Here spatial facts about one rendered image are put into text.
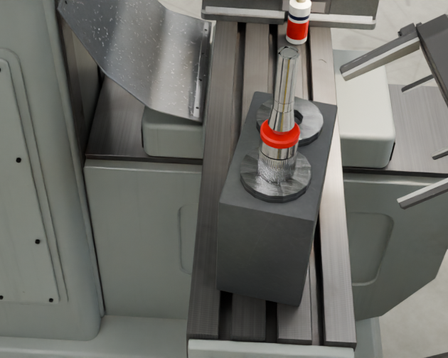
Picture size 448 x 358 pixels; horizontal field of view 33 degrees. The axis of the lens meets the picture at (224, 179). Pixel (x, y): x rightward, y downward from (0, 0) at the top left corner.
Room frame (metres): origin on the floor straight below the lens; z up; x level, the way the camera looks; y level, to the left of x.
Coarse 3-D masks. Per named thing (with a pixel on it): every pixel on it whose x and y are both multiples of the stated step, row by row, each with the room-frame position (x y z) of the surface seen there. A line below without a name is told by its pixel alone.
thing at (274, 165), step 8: (264, 144) 0.64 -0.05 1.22; (296, 144) 0.64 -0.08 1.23; (264, 152) 0.63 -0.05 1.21; (272, 152) 0.63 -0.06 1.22; (280, 152) 0.63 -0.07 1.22; (288, 152) 0.63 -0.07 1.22; (296, 152) 0.64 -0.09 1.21; (264, 160) 0.63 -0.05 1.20; (272, 160) 0.63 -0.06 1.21; (280, 160) 0.63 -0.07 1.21; (288, 160) 0.63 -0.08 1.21; (296, 160) 0.64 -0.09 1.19; (264, 168) 0.63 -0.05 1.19; (272, 168) 0.63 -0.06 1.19; (280, 168) 0.63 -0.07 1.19; (288, 168) 0.63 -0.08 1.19; (264, 176) 0.63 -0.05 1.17; (272, 176) 0.63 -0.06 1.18; (280, 176) 0.63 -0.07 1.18; (288, 176) 0.63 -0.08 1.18
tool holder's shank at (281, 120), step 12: (288, 48) 0.66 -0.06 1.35; (288, 60) 0.64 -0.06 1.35; (276, 72) 0.65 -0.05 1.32; (288, 72) 0.64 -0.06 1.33; (276, 84) 0.64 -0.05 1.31; (288, 84) 0.64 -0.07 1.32; (276, 96) 0.64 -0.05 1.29; (288, 96) 0.64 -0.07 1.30; (276, 108) 0.64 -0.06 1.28; (288, 108) 0.64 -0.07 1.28; (276, 120) 0.64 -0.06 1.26; (288, 120) 0.64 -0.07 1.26; (276, 132) 0.64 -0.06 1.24; (288, 132) 0.64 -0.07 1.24
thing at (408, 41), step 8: (400, 32) 0.46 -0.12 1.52; (408, 32) 0.45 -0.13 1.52; (416, 32) 0.45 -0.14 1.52; (392, 40) 0.45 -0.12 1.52; (400, 40) 0.44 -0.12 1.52; (408, 40) 0.44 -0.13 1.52; (416, 40) 0.44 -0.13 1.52; (376, 48) 0.45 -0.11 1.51; (384, 48) 0.44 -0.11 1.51; (392, 48) 0.44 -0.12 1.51; (400, 48) 0.44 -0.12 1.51; (408, 48) 0.45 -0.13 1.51; (416, 48) 0.46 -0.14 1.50; (360, 56) 0.44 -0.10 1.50; (368, 56) 0.44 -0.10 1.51; (376, 56) 0.44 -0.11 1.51; (384, 56) 0.44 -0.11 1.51; (392, 56) 0.45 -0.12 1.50; (400, 56) 0.46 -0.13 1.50; (344, 64) 0.44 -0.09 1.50; (352, 64) 0.44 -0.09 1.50; (360, 64) 0.44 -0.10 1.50; (368, 64) 0.44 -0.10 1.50; (376, 64) 0.45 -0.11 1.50; (384, 64) 0.45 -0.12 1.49; (344, 72) 0.44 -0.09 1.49; (352, 72) 0.44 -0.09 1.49; (360, 72) 0.45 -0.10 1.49
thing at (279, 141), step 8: (264, 128) 0.65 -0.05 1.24; (296, 128) 0.65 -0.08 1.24; (264, 136) 0.64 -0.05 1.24; (272, 136) 0.64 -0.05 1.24; (280, 136) 0.64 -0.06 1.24; (288, 136) 0.64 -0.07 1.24; (296, 136) 0.64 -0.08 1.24; (272, 144) 0.63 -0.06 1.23; (280, 144) 0.63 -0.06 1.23; (288, 144) 0.63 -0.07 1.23
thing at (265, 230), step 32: (256, 96) 0.80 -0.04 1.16; (256, 128) 0.74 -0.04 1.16; (320, 128) 0.73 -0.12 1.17; (256, 160) 0.66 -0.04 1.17; (320, 160) 0.68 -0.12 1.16; (224, 192) 0.62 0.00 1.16; (256, 192) 0.61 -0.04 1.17; (288, 192) 0.61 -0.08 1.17; (320, 192) 0.63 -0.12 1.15; (224, 224) 0.60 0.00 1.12; (256, 224) 0.59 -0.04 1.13; (288, 224) 0.58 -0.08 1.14; (224, 256) 0.60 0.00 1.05; (256, 256) 0.59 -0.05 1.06; (288, 256) 0.58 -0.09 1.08; (224, 288) 0.60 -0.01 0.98; (256, 288) 0.59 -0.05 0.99; (288, 288) 0.58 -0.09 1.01
